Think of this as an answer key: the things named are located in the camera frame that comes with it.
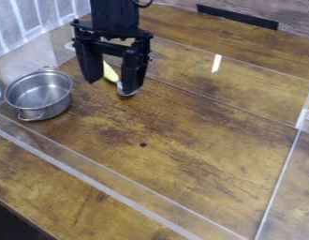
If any small steel pot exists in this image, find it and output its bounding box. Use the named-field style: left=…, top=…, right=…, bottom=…
left=5, top=66, right=73, bottom=122

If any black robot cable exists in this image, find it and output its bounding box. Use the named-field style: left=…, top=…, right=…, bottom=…
left=132, top=0, right=155, bottom=8

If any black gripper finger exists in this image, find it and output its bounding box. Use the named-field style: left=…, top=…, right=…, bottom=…
left=121, top=48, right=149, bottom=95
left=73, top=41, right=104, bottom=83

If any clear acrylic right barrier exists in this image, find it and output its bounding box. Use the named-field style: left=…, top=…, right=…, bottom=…
left=256, top=95, right=309, bottom=240

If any clear acrylic triangular stand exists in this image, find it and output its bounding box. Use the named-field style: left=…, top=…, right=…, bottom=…
left=65, top=41, right=75, bottom=52

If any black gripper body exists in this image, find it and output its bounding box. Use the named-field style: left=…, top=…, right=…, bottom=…
left=72, top=0, right=155, bottom=56

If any black bar on wall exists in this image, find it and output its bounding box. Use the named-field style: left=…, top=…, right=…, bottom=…
left=196, top=4, right=278, bottom=30

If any clear acrylic front barrier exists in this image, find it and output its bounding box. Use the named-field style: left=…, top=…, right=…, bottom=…
left=0, top=113, right=248, bottom=240

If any clear acrylic barrier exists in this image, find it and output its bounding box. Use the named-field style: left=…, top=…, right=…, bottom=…
left=0, top=113, right=248, bottom=240
left=256, top=95, right=309, bottom=240

